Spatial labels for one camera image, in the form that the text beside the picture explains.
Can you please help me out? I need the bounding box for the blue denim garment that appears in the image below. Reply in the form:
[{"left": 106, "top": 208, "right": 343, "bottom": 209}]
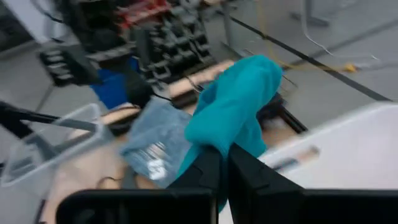
[{"left": 119, "top": 98, "right": 193, "bottom": 189}]

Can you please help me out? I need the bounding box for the clear plastic bin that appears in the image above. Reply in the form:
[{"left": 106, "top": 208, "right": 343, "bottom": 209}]
[{"left": 0, "top": 102, "right": 116, "bottom": 189}]

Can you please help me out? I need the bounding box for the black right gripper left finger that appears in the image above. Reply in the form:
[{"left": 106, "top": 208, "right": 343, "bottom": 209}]
[{"left": 56, "top": 146, "right": 223, "bottom": 224}]

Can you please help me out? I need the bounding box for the white floor cable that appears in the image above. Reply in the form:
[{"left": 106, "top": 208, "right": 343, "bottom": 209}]
[{"left": 300, "top": 0, "right": 380, "bottom": 62}]

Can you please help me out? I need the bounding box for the blue box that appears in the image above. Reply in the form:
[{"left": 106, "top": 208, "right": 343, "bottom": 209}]
[{"left": 89, "top": 57, "right": 139, "bottom": 110}]

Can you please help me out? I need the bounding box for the grey floor stand base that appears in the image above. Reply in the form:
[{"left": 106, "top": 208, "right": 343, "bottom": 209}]
[{"left": 289, "top": 0, "right": 330, "bottom": 28}]

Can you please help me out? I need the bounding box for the black parts bin rack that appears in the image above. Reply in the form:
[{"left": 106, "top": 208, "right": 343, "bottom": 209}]
[{"left": 136, "top": 0, "right": 217, "bottom": 83}]

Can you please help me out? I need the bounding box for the teal cloth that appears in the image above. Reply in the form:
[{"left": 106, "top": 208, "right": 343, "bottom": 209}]
[{"left": 175, "top": 54, "right": 284, "bottom": 212}]

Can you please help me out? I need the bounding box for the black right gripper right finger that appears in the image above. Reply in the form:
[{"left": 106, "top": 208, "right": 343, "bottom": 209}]
[{"left": 228, "top": 142, "right": 398, "bottom": 224}]

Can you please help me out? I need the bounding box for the yellow extension cable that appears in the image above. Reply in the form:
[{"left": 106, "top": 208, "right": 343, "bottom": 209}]
[{"left": 254, "top": 0, "right": 358, "bottom": 74}]

